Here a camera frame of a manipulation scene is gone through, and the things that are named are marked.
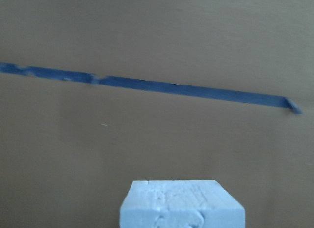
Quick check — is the light blue foam block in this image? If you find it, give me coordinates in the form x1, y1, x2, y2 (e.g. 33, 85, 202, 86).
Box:
119, 180, 246, 228

